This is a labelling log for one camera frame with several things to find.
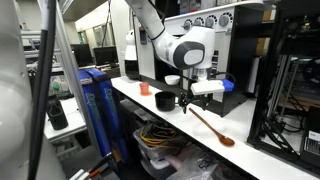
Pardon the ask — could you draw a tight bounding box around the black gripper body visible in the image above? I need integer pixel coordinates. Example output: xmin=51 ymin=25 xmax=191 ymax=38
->
xmin=187 ymin=92 xmax=212 ymax=102

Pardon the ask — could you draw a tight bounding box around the wooden spoon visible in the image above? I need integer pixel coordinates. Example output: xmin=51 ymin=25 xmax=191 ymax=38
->
xmin=188 ymin=107 xmax=236 ymax=148

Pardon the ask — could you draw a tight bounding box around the orange plastic cup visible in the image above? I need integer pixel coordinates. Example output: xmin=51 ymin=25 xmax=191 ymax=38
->
xmin=139 ymin=81 xmax=151 ymax=95

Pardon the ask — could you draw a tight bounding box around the white bowl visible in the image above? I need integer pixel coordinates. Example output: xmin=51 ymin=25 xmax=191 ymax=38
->
xmin=164 ymin=74 xmax=181 ymax=86

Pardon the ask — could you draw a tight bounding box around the pink soft object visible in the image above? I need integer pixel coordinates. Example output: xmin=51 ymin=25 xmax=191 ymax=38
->
xmin=164 ymin=144 xmax=208 ymax=171

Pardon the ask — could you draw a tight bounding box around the clear plastic bag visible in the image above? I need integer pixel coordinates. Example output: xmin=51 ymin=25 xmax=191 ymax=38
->
xmin=166 ymin=151 xmax=234 ymax=180

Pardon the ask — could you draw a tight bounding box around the white and black appliance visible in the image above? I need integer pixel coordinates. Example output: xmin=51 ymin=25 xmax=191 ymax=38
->
xmin=124 ymin=29 xmax=141 ymax=80

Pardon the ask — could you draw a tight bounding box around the plastic bin with white lid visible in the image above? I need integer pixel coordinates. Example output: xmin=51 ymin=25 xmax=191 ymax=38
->
xmin=139 ymin=155 xmax=178 ymax=180

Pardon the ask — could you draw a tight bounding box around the black computer monitor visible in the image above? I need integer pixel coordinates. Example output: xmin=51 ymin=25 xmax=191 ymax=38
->
xmin=93 ymin=45 xmax=120 ymax=67
xmin=69 ymin=43 xmax=95 ymax=68

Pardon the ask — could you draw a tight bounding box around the white side table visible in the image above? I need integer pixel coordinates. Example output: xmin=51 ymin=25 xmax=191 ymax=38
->
xmin=43 ymin=96 xmax=88 ymax=144

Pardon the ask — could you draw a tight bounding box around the clear plastic container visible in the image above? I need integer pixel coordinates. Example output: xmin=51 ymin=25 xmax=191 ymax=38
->
xmin=49 ymin=74 xmax=71 ymax=98

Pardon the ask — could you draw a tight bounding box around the black water bottle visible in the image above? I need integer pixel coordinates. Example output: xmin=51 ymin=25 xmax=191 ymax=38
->
xmin=45 ymin=94 xmax=69 ymax=131

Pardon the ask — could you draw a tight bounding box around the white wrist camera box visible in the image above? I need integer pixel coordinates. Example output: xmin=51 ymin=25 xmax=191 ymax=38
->
xmin=190 ymin=79 xmax=226 ymax=96

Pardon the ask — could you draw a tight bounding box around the black cup with handle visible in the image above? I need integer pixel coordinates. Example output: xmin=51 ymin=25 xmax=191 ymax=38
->
xmin=154 ymin=91 xmax=177 ymax=112

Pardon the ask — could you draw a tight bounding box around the blue cable plug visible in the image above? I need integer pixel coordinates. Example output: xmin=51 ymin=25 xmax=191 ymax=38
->
xmin=221 ymin=79 xmax=236 ymax=93

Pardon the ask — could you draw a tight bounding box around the yellow cable bundle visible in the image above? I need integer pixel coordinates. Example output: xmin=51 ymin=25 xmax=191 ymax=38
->
xmin=139 ymin=124 xmax=183 ymax=149

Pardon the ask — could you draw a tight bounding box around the clear plastic cable bin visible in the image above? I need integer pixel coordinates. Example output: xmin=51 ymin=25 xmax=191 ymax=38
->
xmin=132 ymin=128 xmax=188 ymax=162

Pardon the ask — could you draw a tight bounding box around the black metal frame machine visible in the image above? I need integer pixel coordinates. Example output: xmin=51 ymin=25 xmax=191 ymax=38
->
xmin=247 ymin=0 xmax=320 ymax=176

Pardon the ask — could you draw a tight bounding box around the orange handled tool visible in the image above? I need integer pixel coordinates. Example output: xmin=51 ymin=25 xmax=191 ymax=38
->
xmin=69 ymin=155 xmax=115 ymax=180

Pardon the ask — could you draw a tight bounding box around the aluminium frame post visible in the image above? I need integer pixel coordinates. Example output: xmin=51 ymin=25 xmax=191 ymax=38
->
xmin=36 ymin=0 xmax=102 ymax=155

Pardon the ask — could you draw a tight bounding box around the thick black cable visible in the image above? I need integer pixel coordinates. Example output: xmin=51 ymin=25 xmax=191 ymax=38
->
xmin=27 ymin=0 xmax=58 ymax=180

